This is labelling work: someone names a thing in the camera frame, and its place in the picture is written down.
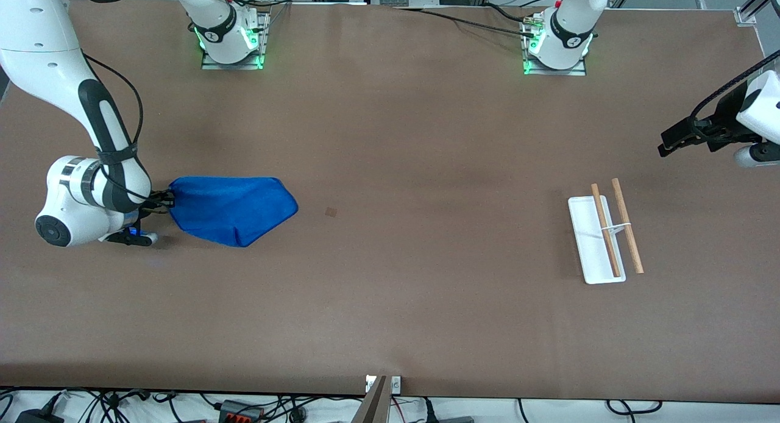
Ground aluminium frame profile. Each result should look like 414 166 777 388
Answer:
734 0 780 27

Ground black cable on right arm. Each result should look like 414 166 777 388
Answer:
82 53 153 204

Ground white rack with wooden bars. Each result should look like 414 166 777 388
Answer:
567 178 645 285

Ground short black table cable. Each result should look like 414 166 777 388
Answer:
483 2 532 25

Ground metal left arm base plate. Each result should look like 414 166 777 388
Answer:
522 15 589 77

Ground blue microfibre towel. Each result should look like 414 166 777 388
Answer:
167 176 299 248

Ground grey power strip orange switches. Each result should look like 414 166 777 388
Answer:
218 400 264 423

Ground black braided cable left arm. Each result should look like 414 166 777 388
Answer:
690 50 780 123

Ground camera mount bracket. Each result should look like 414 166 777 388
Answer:
352 375 402 423

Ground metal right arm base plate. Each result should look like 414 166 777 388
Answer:
200 11 267 71

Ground black power adapter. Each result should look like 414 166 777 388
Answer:
15 407 65 423

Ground long black table cable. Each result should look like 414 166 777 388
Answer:
395 7 538 38

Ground black looped cable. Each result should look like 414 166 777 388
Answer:
605 399 663 416

